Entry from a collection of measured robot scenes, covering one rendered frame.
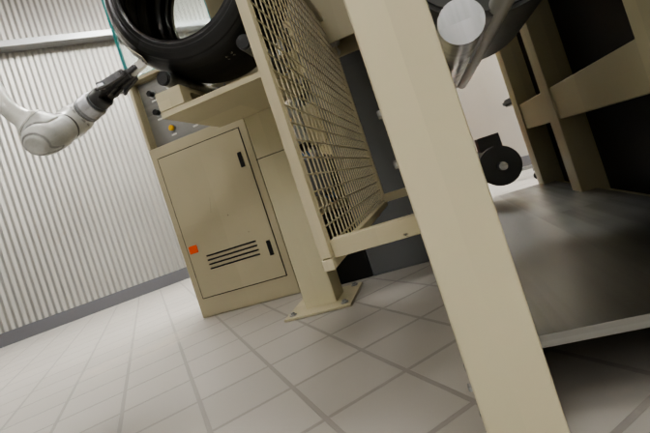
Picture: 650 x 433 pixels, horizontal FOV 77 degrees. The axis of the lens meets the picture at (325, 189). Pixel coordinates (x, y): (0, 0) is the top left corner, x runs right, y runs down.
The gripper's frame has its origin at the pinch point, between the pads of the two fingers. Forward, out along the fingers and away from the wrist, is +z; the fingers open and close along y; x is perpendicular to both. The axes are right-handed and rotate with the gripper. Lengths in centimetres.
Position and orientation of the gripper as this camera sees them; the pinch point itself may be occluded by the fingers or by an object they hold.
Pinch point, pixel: (138, 67)
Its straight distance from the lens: 155.9
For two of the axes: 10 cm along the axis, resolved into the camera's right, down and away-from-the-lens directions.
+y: 2.4, -0.7, 9.7
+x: 5.3, 8.5, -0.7
